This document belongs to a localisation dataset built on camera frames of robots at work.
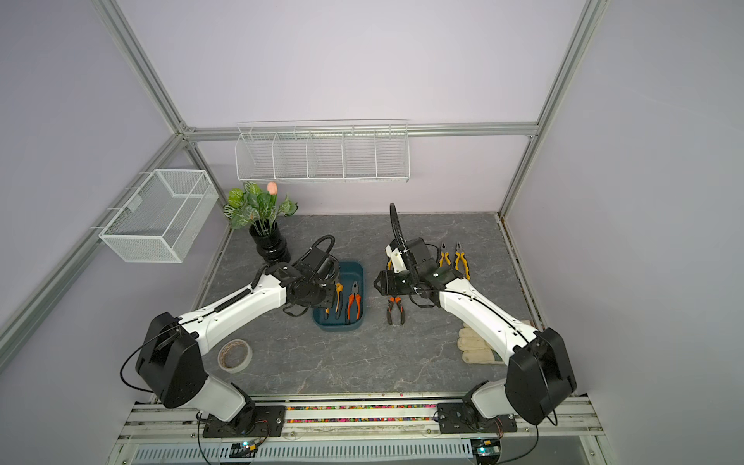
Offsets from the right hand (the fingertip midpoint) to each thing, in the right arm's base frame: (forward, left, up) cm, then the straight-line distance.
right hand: (381, 281), depth 82 cm
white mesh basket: (+14, +62, +12) cm, 65 cm away
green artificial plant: (+22, +39, +9) cm, 46 cm away
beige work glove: (-14, -28, -16) cm, 35 cm away
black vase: (+18, +38, -4) cm, 42 cm away
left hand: (-3, +16, -5) cm, 17 cm away
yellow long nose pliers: (-4, +12, -4) cm, 13 cm away
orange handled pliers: (+4, +9, -15) cm, 18 cm away
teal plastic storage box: (-8, +16, -7) cm, 19 cm away
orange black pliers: (+2, -4, -15) cm, 15 cm away
